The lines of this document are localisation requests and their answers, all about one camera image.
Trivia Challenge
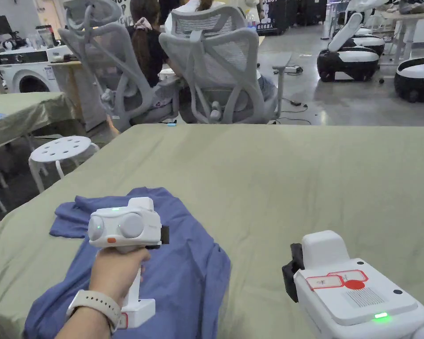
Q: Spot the grey mesh office chair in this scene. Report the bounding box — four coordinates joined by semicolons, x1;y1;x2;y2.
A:
58;0;175;134
158;7;292;125

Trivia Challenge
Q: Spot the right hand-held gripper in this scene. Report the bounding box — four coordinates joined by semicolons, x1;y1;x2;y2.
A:
281;230;424;339

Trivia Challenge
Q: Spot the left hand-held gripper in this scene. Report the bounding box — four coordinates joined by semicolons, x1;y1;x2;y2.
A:
88;197;170;329

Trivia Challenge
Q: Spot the white-legged table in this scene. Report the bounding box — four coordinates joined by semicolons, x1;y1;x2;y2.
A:
377;3;424;66

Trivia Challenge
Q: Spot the person's left hand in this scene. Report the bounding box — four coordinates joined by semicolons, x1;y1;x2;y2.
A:
88;247;152;309

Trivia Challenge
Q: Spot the dark blue shirt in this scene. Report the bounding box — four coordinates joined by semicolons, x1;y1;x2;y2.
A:
23;187;232;339

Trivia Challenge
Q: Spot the white round stool with holes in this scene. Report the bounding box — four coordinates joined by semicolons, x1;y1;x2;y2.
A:
28;136;101;194

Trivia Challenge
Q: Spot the white washing machine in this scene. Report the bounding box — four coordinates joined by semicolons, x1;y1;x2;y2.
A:
0;49;59;94

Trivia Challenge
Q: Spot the white and black robot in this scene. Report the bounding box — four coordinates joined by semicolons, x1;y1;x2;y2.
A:
394;58;424;104
316;11;386;83

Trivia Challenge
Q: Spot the table with pale green sheet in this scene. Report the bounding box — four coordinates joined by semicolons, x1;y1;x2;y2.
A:
0;92;76;212

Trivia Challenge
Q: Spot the black floor cable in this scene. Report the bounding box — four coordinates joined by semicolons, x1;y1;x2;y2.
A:
277;97;312;126

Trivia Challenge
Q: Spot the bed with pale green sheet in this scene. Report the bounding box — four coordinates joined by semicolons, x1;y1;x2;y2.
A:
0;123;424;339

